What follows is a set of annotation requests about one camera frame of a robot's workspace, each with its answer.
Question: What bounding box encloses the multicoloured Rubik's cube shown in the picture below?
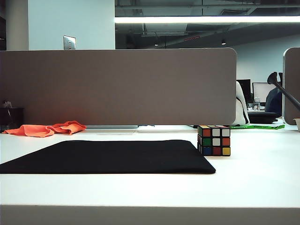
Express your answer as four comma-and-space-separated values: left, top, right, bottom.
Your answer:
197, 125, 231, 157

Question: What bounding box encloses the black mouse pad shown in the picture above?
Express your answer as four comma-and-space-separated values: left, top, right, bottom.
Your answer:
0, 140, 216, 175

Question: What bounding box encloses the wide brown desk divider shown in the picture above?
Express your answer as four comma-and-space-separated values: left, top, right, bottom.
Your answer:
0, 48, 237, 126

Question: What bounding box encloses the black monitor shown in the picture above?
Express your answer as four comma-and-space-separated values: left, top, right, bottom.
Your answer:
236, 79, 252, 101

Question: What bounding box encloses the long ceiling light strip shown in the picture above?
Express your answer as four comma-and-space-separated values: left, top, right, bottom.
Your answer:
114, 15, 300, 24

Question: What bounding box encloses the green tape strip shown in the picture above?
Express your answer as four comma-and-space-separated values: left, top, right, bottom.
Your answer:
230, 124, 285, 130

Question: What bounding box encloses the orange cloth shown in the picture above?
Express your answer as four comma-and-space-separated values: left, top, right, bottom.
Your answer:
2, 120, 87, 138

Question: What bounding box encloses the black round chair seat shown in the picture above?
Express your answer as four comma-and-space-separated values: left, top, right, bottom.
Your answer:
247, 112, 278, 124

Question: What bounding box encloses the wide computer monitor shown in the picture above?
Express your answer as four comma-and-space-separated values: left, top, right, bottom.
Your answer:
252, 82, 278, 104

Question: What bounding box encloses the person in blue top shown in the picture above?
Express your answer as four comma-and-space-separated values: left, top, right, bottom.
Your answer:
265, 89, 283, 118

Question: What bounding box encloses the black angled pole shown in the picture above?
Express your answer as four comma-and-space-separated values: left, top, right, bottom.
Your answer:
267, 72, 300, 107

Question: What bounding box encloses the white-edged brown desk divider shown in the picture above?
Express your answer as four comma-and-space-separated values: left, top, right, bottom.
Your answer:
282, 46, 300, 126

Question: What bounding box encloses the white bag with black strap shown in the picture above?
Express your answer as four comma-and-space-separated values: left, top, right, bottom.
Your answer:
235, 81, 250, 126

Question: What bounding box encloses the metal wall outlet plate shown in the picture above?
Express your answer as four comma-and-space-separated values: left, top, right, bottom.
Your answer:
63, 35, 76, 50

